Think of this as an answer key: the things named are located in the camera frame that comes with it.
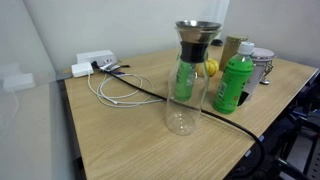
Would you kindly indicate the white metal clasp container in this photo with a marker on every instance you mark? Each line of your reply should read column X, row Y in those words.
column 262, row 59

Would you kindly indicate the white power strip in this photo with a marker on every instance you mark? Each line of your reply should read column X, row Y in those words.
column 102, row 57

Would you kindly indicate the small yellow pumpkin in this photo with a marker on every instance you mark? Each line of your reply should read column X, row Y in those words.
column 212, row 67

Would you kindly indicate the glass carafe with metal funnel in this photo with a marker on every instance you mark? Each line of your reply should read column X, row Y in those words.
column 182, row 117

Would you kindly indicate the green plastic drink bottle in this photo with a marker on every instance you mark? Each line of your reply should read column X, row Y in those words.
column 237, row 71

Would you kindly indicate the white power adapter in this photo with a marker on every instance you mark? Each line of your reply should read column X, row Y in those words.
column 82, row 69

